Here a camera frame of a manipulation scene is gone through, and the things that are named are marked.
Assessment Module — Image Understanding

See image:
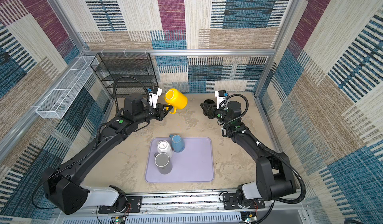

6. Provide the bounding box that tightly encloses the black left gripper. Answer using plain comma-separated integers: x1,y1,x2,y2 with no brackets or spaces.
135,103,174,126

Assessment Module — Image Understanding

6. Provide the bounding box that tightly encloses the yellow mug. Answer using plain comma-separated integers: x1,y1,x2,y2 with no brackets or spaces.
165,88,188,114

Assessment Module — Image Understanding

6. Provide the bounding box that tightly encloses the teal dotted floral mug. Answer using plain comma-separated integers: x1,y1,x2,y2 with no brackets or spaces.
169,134,185,153

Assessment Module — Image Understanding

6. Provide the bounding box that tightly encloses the black mug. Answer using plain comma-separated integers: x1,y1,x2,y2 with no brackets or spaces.
203,99,215,104

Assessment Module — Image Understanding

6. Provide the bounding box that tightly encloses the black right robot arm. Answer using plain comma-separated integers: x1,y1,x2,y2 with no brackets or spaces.
200,99,306,207

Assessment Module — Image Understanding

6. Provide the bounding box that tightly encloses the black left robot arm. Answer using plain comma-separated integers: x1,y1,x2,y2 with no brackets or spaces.
42,94,173,215

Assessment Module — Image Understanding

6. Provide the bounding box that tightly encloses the white pink mug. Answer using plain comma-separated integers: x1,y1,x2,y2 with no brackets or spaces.
157,140,173,158

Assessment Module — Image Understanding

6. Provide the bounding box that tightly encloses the grey mug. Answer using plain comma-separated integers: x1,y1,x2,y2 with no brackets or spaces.
155,152,173,175

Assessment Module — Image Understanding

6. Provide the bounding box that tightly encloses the lavender tray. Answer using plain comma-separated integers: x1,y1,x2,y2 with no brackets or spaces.
145,137,214,183

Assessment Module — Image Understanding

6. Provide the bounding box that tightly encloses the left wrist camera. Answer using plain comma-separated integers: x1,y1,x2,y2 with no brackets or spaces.
147,87,163,108

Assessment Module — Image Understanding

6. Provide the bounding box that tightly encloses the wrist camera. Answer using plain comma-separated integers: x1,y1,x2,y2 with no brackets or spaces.
214,90,228,109
147,87,163,108

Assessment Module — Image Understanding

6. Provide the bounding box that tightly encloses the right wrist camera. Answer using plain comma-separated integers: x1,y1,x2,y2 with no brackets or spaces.
214,90,228,109

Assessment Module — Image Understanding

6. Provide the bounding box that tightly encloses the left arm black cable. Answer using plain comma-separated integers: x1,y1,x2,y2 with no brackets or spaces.
112,76,150,108

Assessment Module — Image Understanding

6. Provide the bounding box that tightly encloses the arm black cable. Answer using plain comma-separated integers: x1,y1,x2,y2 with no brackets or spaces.
221,93,306,224
112,76,150,108

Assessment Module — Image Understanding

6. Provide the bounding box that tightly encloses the black wire mesh shelf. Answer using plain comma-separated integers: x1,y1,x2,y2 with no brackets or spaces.
91,53,159,97

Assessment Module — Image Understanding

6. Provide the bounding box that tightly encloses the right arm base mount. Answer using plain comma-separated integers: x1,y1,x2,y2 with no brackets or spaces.
218,191,265,210

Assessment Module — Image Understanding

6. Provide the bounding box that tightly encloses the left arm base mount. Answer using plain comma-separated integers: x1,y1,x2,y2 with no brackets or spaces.
98,185,143,215

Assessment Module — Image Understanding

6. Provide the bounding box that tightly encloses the white wire mesh basket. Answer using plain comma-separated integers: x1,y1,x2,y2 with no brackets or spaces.
36,56,94,119

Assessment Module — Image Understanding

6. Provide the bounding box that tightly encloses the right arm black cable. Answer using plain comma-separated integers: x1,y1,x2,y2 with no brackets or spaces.
221,93,306,224

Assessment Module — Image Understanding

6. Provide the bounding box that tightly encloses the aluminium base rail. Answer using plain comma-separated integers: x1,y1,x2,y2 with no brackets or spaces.
49,189,315,224

